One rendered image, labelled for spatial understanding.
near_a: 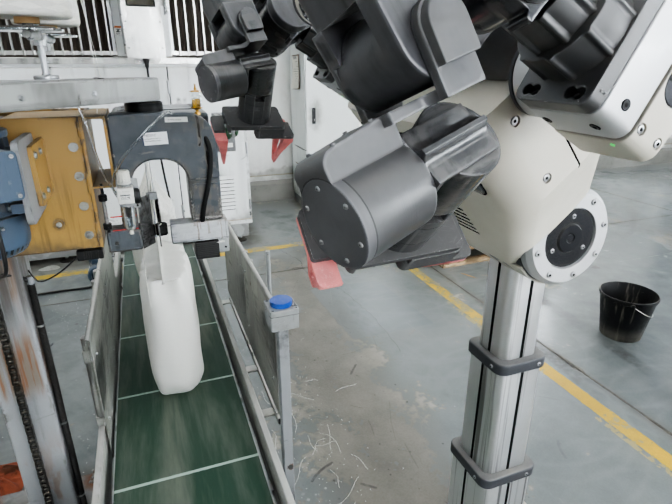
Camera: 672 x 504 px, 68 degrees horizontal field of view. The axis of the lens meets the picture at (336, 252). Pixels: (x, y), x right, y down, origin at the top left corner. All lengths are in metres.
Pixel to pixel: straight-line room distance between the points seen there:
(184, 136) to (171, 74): 2.73
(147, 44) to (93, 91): 2.29
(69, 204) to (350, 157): 1.11
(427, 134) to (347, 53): 0.07
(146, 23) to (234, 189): 1.39
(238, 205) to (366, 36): 3.92
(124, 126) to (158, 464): 0.94
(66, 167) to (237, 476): 0.92
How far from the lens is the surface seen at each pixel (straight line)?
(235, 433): 1.67
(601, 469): 2.31
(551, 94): 0.48
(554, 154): 0.66
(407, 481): 2.05
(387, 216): 0.27
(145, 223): 1.35
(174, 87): 4.02
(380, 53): 0.31
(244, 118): 0.91
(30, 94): 1.16
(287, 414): 1.55
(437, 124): 0.32
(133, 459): 1.67
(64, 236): 1.36
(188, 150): 1.30
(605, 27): 0.46
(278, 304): 1.33
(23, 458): 1.75
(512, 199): 0.65
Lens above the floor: 1.46
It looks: 21 degrees down
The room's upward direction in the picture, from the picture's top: straight up
